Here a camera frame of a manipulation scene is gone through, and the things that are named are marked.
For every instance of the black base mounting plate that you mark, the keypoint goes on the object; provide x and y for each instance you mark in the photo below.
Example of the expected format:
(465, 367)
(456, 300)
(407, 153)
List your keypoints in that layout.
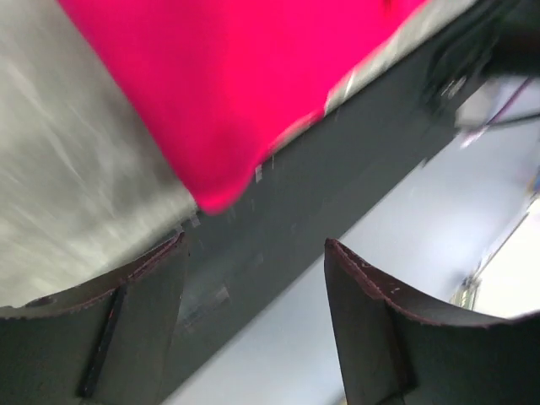
(394, 183)

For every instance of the red t-shirt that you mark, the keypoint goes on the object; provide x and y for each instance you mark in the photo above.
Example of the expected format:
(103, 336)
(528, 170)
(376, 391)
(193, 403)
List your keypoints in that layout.
(217, 83)

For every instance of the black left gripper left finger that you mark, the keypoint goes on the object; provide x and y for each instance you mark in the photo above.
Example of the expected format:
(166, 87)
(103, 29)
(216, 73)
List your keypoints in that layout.
(103, 342)

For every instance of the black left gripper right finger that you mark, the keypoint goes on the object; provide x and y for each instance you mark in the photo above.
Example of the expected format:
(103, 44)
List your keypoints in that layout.
(398, 345)

